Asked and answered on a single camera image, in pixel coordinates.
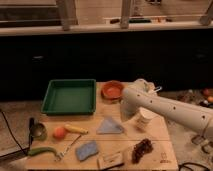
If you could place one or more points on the wooden block brush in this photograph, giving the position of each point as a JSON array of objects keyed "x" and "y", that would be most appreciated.
[{"x": 110, "y": 161}]

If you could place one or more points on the orange fruit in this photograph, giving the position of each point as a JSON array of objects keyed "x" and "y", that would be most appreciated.
[{"x": 59, "y": 133}]

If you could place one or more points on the white plastic cup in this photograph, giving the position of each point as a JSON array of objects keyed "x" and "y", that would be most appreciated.
[{"x": 143, "y": 117}]

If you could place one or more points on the green plastic tray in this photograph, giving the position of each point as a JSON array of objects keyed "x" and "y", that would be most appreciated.
[{"x": 70, "y": 97}]

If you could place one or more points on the light blue towel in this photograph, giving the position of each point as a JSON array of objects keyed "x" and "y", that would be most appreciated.
[{"x": 110, "y": 126}]

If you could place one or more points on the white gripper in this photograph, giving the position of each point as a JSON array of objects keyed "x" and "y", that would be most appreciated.
[{"x": 127, "y": 110}]

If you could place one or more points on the blue sponge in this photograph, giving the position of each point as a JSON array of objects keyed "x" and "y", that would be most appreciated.
[{"x": 86, "y": 150}]

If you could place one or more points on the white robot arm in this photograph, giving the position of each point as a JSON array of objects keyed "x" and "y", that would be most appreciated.
[{"x": 139, "y": 94}]

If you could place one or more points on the metal fork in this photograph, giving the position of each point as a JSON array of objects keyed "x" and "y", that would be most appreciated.
[{"x": 61, "y": 155}]

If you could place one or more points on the yellow banana toy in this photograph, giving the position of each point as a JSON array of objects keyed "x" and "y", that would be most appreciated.
[{"x": 75, "y": 129}]

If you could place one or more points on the green handled peeler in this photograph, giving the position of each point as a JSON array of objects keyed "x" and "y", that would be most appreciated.
[{"x": 39, "y": 150}]

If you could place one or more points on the orange bowl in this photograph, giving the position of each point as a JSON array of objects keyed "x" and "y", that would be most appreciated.
[{"x": 112, "y": 90}]

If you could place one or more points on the brown pine cone object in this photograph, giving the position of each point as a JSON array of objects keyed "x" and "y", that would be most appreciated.
[{"x": 140, "y": 149}]

